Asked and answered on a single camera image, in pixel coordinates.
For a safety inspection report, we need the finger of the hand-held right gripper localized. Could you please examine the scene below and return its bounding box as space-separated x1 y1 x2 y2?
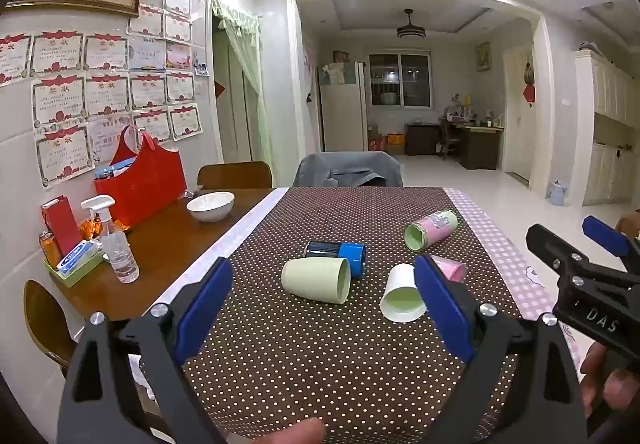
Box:
526 223 592 279
582 215 640 275

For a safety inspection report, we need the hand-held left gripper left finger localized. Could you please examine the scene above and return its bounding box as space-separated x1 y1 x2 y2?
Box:
56 257 234 444

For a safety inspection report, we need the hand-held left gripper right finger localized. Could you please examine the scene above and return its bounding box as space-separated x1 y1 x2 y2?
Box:
414 254 589 444

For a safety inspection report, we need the light green cup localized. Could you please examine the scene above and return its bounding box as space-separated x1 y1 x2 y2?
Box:
281 257 352 306

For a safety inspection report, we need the plain pink cup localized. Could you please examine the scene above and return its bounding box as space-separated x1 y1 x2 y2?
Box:
430 254 468 283

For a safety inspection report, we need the white cup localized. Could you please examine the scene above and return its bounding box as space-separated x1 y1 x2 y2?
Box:
379 263 429 324

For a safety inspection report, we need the pink cup with label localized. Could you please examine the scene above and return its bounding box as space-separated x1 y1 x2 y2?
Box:
404 209 459 253

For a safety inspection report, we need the blue cup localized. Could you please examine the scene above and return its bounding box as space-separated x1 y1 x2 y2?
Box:
304 241 367 279

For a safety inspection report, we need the person's right hand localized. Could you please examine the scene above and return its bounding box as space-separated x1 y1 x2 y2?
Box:
580 342 640 412

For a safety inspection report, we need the person's left hand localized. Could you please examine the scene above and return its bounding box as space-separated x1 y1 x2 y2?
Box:
259 417 327 444

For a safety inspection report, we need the white tall cabinet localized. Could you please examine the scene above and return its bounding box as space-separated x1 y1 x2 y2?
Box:
575 49 640 208

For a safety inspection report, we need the white bowl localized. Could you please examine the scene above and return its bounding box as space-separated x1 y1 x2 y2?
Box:
186 191 236 224

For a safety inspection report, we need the clear spray bottle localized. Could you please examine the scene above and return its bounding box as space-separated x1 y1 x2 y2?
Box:
80 195 141 284

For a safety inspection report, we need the brown polka dot tablecloth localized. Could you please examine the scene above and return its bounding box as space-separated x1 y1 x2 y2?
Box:
150 187 526 444

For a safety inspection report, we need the white door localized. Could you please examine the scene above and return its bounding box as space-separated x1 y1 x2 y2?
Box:
504 47 539 186

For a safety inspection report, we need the dark wooden desk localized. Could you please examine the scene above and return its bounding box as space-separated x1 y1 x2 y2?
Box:
405 117 505 171

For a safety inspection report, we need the green tray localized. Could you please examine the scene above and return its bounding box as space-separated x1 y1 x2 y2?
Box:
42 247 108 288

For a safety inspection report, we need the blue tissue pack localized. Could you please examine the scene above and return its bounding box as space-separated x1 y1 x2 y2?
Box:
55 239 103 273

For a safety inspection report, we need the wooden chair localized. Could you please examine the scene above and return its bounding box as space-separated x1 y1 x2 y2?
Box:
22 279 81 377
196 161 273 190

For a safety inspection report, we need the red tote bag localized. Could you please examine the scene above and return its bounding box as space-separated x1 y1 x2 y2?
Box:
94 125 188 230

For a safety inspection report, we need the red paper box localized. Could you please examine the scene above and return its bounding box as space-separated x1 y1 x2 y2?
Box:
41 195 83 255

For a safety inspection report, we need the orange can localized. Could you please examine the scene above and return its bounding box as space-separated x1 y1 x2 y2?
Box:
39 231 63 267

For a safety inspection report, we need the grey jacket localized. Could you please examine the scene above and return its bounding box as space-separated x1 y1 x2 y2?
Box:
292 151 405 188

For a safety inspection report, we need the white refrigerator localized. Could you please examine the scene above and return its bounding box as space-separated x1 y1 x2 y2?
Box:
319 59 371 153

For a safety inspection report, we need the window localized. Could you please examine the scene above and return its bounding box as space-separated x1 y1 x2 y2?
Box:
369 52 433 108

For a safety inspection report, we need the ceiling lamp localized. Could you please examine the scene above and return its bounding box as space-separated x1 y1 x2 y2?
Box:
396 8 427 40

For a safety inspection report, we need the light green curtain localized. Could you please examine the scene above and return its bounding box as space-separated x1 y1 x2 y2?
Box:
210 0 274 175

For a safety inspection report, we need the wall of award certificates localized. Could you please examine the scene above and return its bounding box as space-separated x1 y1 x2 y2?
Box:
0 0 207 188

